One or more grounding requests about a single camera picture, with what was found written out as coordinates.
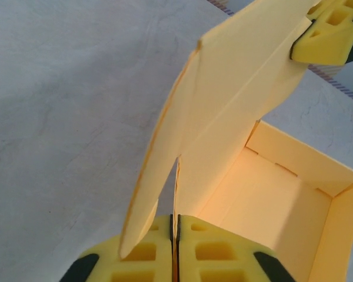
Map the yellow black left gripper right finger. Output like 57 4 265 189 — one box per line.
176 214 297 282

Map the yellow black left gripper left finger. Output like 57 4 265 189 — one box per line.
58 215 174 282

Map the yellow paper box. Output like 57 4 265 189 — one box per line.
117 0 353 282

